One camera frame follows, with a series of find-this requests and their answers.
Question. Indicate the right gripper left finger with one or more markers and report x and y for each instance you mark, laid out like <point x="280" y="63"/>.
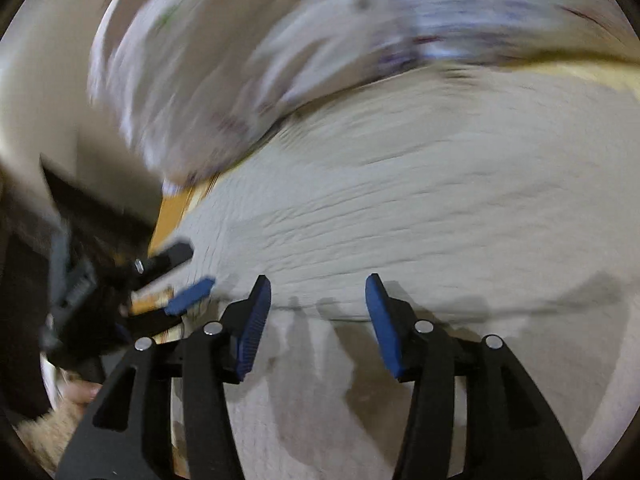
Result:
<point x="125" y="432"/>

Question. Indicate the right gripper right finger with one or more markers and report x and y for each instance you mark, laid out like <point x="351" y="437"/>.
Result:
<point x="511" y="431"/>

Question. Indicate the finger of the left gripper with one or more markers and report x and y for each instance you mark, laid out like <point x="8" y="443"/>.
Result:
<point x="171" y="302"/>
<point x="155" y="266"/>

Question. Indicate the beige cable knit sweater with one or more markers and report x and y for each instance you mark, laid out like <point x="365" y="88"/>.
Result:
<point x="494" y="202"/>

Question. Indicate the fuzzy beige sleeve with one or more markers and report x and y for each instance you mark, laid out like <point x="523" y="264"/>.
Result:
<point x="46" y="437"/>

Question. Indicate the floral lavender pillow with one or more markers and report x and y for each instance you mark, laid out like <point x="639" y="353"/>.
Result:
<point x="193" y="84"/>

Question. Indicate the yellow patterned bed sheet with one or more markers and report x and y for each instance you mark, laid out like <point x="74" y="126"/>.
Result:
<point x="611" y="72"/>

